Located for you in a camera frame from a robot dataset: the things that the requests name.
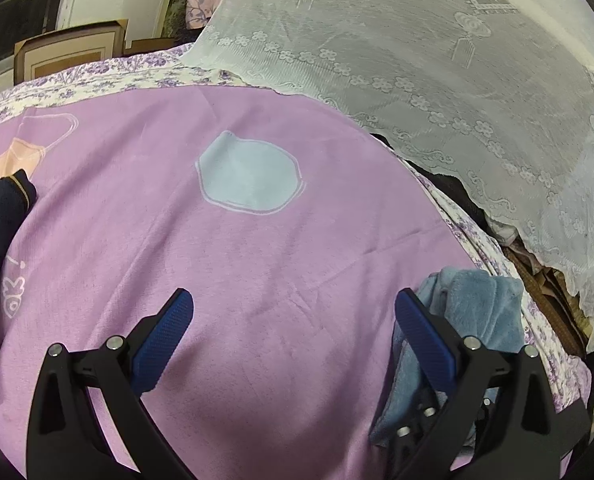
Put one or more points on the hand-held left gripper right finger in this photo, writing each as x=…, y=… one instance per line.
x=427, y=345

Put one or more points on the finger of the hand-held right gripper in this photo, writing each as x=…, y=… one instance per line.
x=417, y=435

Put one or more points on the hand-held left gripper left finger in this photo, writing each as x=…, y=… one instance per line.
x=164, y=340

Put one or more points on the blue fleece garment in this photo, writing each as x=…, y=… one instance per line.
x=477, y=305

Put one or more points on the purple printed blanket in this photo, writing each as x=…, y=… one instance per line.
x=127, y=235

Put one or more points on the brown clutter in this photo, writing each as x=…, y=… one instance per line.
x=547, y=295

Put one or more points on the purple floral bed sheet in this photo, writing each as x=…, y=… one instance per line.
x=127, y=72

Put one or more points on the white lace cloth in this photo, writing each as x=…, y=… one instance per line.
x=427, y=60

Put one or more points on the dark window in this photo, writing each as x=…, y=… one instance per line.
x=22, y=15

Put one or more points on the small wooden picture frame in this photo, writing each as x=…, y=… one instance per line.
x=149, y=45

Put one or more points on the large wooden picture frame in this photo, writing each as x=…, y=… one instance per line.
x=72, y=52

